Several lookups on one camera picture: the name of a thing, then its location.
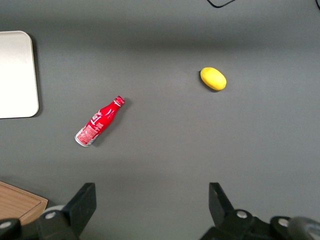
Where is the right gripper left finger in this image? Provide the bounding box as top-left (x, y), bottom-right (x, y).
top-left (36, 182), bottom-right (98, 240)

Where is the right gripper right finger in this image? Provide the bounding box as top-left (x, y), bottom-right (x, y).
top-left (199, 182), bottom-right (271, 240)

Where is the cream rectangular tray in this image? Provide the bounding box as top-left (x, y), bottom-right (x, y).
top-left (0, 30), bottom-right (40, 119)

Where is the wooden two-drawer cabinet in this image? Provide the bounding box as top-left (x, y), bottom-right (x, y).
top-left (0, 180), bottom-right (49, 226)

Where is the red cola bottle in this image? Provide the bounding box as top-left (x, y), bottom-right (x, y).
top-left (74, 95), bottom-right (126, 148)

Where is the yellow lemon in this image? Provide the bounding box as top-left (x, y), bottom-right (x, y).
top-left (199, 66), bottom-right (228, 91)

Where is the black cable on table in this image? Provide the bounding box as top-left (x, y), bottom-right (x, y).
top-left (206, 0), bottom-right (236, 9)

